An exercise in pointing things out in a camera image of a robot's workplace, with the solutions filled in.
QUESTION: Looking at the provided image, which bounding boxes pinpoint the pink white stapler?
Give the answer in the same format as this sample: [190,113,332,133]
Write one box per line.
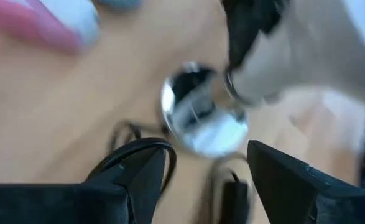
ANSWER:
[0,0,101,55]

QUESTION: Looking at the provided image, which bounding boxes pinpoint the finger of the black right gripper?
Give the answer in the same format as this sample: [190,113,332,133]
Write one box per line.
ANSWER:
[221,0,290,71]

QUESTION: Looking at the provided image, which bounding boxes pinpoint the white globe lightbulb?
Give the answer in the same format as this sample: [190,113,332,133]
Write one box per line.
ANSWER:
[228,0,365,108]

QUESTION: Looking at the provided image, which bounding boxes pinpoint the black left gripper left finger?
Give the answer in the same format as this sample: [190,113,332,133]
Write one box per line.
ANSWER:
[0,146,168,224]

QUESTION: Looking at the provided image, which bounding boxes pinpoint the black lamp cord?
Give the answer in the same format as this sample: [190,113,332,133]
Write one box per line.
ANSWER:
[85,119,251,224]

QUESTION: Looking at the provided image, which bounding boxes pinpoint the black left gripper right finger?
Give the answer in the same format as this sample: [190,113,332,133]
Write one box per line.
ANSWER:
[246,139,365,224]

